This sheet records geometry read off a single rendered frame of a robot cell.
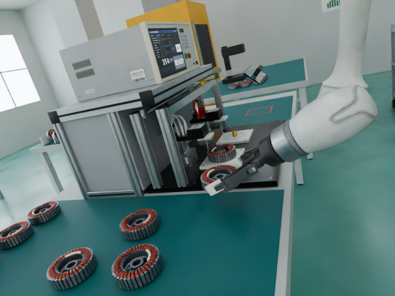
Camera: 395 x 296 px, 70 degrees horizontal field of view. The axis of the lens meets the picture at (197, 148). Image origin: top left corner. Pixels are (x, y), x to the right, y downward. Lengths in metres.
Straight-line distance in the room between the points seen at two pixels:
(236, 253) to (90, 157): 0.68
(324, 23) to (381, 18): 0.94
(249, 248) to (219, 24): 6.02
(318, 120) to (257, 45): 5.78
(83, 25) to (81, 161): 4.06
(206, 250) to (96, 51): 0.79
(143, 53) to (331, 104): 0.65
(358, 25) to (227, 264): 0.57
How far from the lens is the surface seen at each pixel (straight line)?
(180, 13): 4.79
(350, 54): 0.75
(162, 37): 1.11
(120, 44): 1.07
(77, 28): 5.15
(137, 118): 0.95
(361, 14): 0.71
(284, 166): 1.03
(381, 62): 6.52
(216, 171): 0.84
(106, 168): 1.11
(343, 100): 0.61
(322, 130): 0.61
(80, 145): 1.13
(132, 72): 1.06
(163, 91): 0.95
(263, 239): 0.70
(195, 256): 0.70
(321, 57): 6.35
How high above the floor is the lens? 1.19
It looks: 18 degrees down
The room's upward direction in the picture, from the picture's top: 15 degrees counter-clockwise
